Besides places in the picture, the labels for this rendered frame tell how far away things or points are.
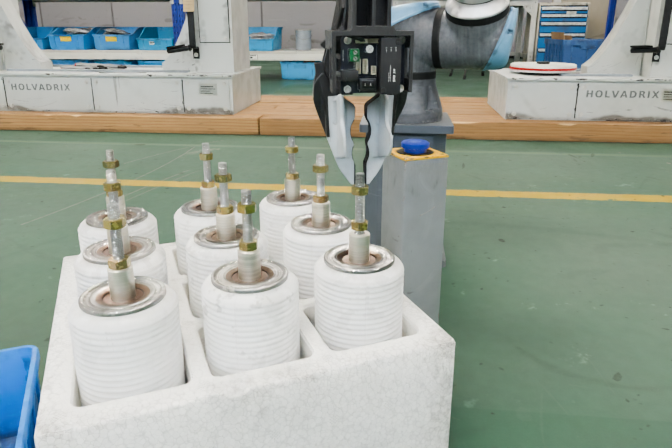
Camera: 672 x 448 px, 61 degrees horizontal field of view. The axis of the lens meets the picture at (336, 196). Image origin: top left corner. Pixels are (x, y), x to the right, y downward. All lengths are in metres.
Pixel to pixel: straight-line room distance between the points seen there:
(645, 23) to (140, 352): 2.71
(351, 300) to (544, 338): 0.50
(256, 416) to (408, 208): 0.38
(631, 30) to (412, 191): 2.25
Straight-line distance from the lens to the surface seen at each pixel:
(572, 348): 1.00
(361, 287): 0.57
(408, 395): 0.62
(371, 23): 0.50
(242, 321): 0.54
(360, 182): 0.57
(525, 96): 2.69
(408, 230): 0.82
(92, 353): 0.55
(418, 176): 0.80
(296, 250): 0.68
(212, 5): 2.80
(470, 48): 1.13
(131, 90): 2.92
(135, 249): 0.67
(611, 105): 2.79
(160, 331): 0.54
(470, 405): 0.83
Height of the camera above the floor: 0.49
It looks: 17 degrees down
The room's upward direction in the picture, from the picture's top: straight up
